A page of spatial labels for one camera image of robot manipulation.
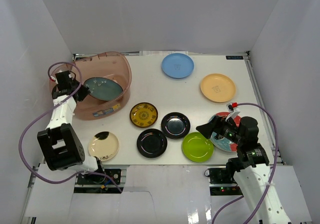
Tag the peach orange plate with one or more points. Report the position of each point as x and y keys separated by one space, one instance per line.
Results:
x=218 y=88

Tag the glossy black plate upper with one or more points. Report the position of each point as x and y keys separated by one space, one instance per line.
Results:
x=175 y=125

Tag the glossy black plate lower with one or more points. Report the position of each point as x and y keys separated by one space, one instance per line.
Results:
x=152 y=143

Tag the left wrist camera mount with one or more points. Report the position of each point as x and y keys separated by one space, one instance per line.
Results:
x=52 y=78

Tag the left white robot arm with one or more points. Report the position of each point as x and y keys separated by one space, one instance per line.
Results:
x=60 y=145

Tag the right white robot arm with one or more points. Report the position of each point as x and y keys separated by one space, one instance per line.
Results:
x=250 y=169

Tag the light blue plate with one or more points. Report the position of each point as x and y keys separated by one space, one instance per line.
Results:
x=177 y=65

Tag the papers at table back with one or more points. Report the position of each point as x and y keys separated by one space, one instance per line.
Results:
x=161 y=53

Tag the cream plate with ink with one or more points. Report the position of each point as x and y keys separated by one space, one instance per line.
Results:
x=104 y=146

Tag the glossy black plate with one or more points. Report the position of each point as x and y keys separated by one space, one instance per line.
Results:
x=152 y=143
x=175 y=125

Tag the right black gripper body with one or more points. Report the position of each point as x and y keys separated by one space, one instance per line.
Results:
x=227 y=130

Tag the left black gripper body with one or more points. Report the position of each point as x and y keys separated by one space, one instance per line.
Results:
x=81 y=91

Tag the blue table label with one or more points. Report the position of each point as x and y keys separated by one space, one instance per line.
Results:
x=234 y=57

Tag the lime green plate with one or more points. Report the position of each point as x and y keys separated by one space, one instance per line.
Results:
x=197 y=148

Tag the red and teal flower plate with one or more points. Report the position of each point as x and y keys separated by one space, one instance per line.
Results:
x=223 y=143

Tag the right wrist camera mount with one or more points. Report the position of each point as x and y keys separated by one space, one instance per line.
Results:
x=233 y=110

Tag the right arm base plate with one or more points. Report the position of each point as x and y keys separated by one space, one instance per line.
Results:
x=221 y=184

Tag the yellow patterned brown plate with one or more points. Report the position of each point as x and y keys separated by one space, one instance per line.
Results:
x=143 y=115

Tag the pink translucent plastic bin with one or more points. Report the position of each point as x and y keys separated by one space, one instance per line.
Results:
x=110 y=65

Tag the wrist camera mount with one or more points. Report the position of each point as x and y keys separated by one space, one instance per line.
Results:
x=52 y=78
x=233 y=110

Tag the dark teal floral plate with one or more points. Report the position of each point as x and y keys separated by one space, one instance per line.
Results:
x=103 y=89

